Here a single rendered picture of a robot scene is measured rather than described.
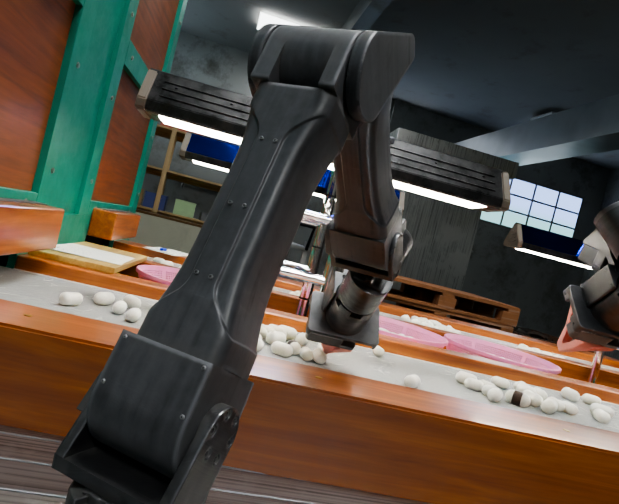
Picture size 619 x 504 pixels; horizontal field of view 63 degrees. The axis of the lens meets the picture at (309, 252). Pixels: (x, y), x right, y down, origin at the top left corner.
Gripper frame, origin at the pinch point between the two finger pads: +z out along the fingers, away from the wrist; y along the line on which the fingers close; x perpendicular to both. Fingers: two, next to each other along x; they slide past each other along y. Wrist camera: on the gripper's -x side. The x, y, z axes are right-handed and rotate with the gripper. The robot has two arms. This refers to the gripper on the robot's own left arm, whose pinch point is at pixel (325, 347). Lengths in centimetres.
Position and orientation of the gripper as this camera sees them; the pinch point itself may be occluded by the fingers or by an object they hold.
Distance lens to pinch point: 79.4
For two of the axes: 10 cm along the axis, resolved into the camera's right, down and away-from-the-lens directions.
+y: -9.6, -2.5, -1.4
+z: -2.7, 6.0, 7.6
